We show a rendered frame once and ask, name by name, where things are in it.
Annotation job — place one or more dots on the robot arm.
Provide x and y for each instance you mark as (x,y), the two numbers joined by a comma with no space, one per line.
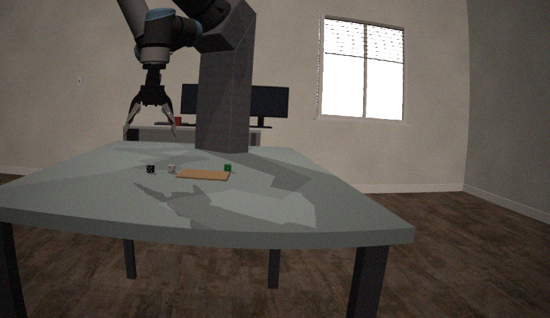
(165,32)

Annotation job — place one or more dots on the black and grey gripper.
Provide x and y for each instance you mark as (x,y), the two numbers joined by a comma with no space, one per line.
(152,96)

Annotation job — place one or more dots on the orange flat mat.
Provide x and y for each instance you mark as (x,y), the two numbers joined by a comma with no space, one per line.
(203,174)

